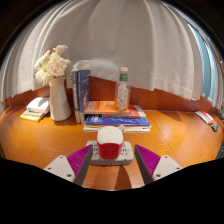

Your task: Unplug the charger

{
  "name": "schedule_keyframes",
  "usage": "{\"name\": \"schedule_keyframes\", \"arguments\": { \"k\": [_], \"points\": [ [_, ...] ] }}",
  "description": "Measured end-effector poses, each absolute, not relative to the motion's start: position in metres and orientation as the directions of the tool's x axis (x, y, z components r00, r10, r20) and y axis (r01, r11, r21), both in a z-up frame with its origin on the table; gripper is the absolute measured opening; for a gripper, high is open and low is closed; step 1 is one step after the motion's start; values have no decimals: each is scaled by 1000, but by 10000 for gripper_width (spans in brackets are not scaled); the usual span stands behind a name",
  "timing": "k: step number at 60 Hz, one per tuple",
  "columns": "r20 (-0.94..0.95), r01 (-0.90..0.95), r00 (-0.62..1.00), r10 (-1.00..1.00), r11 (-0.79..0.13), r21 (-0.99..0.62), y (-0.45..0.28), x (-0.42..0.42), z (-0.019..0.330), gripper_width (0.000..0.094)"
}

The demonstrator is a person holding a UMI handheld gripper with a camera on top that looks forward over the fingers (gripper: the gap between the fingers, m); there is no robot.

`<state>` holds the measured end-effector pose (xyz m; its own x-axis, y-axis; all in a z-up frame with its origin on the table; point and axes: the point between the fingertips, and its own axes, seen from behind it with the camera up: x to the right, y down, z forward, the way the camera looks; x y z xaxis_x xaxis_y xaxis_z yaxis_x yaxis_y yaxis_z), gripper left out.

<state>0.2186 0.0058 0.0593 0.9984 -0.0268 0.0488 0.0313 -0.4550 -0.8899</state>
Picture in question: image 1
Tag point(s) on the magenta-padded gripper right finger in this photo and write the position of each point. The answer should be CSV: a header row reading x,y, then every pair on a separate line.
x,y
165,166

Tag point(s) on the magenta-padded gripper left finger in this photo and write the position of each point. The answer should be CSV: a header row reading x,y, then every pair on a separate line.
x,y
58,166

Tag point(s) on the red and white charger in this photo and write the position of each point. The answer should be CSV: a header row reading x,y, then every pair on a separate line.
x,y
109,141

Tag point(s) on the flat white book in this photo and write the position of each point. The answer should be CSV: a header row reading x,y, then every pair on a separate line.
x,y
140,128

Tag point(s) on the yellow book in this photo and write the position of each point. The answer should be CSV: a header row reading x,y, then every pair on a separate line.
x,y
30,116

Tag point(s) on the dark cloth bag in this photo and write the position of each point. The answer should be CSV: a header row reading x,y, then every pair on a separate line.
x,y
221,150

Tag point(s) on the red and white booklet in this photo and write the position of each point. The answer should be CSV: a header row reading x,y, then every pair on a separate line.
x,y
205,117

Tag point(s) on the small dark pouch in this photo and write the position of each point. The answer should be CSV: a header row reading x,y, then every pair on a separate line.
x,y
215,127

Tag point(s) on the white ceramic vase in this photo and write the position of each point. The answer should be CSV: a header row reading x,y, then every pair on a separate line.
x,y
60,103

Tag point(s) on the flat blue book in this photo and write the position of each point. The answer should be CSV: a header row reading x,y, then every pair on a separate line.
x,y
113,120

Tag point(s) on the flat orange book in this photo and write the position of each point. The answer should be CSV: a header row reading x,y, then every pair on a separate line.
x,y
100,107

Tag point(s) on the upright blue book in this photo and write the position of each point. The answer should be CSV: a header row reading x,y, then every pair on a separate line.
x,y
84,88

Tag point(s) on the clear green-labelled plastic bottle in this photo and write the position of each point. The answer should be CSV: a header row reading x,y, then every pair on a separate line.
x,y
122,91

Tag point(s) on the white flower bouquet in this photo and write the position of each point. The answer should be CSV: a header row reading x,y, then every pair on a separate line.
x,y
52,65

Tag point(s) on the window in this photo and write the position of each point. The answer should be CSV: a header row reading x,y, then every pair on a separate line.
x,y
204,63

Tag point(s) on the white curtain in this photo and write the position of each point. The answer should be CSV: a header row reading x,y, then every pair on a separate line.
x,y
110,36

